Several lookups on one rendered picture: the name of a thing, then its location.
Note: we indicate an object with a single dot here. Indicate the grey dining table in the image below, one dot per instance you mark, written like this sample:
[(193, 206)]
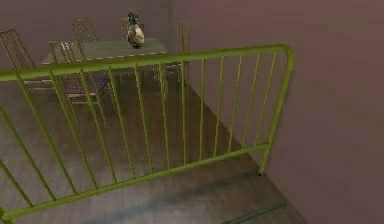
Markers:
[(110, 48)]

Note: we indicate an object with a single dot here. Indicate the patterned round vase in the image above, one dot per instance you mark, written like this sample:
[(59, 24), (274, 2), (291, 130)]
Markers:
[(135, 35)]

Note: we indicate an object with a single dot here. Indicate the green metal railing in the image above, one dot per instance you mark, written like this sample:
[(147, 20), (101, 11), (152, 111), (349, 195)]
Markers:
[(146, 62)]

